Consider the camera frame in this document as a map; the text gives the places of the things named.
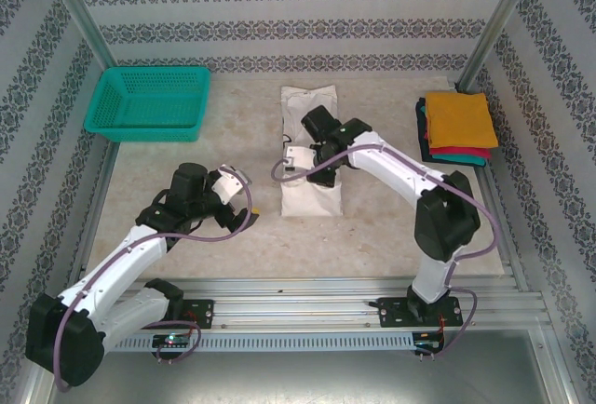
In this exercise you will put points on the stack of folded clothes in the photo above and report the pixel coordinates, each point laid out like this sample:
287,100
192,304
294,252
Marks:
423,148

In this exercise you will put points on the circuit board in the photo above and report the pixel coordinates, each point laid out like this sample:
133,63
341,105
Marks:
428,342
170,340

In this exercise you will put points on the grey metal panel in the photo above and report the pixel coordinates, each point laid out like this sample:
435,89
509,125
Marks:
298,381

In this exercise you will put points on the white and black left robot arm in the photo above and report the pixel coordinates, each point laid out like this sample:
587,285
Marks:
125,264

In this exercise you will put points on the left circuit board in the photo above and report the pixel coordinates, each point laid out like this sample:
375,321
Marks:
170,340

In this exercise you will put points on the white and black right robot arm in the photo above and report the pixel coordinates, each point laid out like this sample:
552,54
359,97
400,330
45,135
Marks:
396,171

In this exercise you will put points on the aluminium side rail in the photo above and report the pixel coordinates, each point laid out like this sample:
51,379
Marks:
103,176
506,246

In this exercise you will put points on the right circuit board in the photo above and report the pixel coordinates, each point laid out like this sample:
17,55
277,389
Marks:
428,342

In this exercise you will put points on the aluminium mounting rail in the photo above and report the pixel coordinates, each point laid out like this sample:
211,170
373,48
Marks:
298,306

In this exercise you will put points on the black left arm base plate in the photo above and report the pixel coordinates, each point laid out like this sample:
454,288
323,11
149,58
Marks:
200,313

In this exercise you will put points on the aluminium frame post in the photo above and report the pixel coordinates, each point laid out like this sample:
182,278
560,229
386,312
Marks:
79,17
500,22

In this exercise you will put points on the teal plastic basket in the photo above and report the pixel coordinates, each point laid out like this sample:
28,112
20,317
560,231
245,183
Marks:
149,111

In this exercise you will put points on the red folded t-shirt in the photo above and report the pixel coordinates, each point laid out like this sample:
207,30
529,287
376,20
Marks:
465,152

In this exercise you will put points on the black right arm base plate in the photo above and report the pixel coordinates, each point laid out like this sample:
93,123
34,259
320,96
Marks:
393,313

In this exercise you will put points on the white t-shirt with flower print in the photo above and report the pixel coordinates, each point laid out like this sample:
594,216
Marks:
309,204

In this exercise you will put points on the teal folded t-shirt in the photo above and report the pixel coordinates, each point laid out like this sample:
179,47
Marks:
461,160

